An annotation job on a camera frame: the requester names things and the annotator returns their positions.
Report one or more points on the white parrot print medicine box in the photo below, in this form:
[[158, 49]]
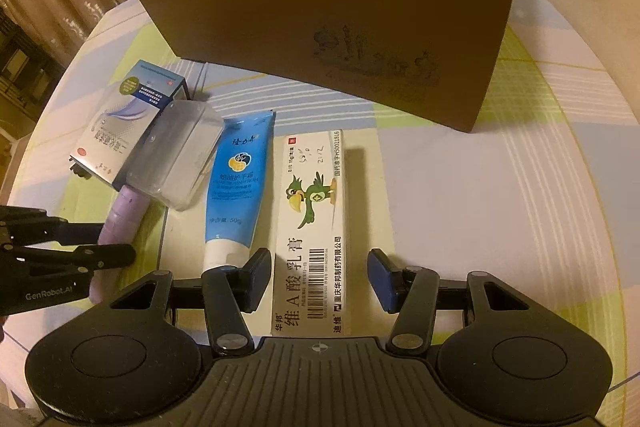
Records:
[[310, 207]]

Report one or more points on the clear plastic box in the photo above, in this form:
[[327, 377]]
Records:
[[175, 157]]

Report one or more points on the blue white medicine box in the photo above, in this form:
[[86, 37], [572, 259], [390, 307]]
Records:
[[115, 127]]

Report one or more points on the blue hand cream tube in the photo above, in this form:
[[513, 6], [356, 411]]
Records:
[[237, 187]]

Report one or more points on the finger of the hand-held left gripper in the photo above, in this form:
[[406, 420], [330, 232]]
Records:
[[105, 254], [75, 232]]

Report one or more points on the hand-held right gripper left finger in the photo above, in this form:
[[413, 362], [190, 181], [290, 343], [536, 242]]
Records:
[[257, 274]]

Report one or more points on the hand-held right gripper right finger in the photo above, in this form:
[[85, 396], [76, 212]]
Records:
[[380, 278]]

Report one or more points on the dark wooden shelf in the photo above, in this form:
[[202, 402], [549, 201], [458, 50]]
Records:
[[20, 72]]

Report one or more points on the purple tube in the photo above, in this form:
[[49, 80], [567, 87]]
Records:
[[125, 217]]

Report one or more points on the brown cardboard box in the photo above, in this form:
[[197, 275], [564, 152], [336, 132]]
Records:
[[300, 27]]

